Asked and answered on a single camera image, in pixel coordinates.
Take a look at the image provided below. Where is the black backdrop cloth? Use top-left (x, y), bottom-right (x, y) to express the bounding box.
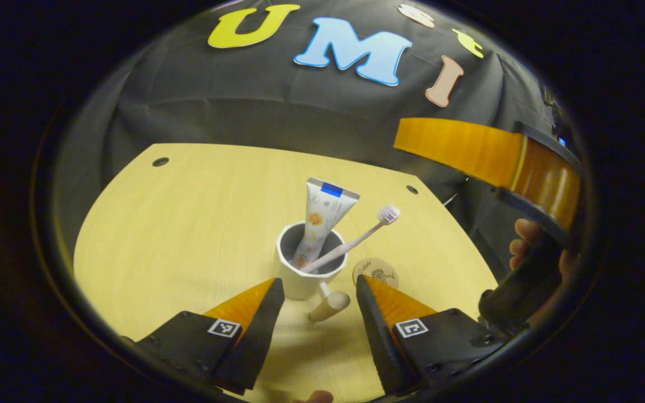
top-left (54, 0), bottom-right (581, 280)

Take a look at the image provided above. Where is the round wooden coaster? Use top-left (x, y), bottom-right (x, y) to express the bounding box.
top-left (352, 257), bottom-right (400, 289)

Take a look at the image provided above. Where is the pink toothbrush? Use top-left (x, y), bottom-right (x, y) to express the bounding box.
top-left (300, 205), bottom-right (401, 274)

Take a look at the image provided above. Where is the white cup with wooden handle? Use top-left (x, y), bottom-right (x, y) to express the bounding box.
top-left (276, 222), bottom-right (352, 323)

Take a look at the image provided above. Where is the white toothpaste tube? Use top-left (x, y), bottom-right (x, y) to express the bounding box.
top-left (292, 177), bottom-right (361, 269)

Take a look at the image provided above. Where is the light wooden desktop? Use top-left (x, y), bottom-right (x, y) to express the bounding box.
top-left (73, 143), bottom-right (498, 403)

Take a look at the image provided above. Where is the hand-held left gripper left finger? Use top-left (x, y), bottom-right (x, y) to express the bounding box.
top-left (132, 278), bottom-right (286, 396)

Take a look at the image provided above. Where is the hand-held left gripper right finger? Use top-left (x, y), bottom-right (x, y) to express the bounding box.
top-left (356, 274), bottom-right (506, 396)

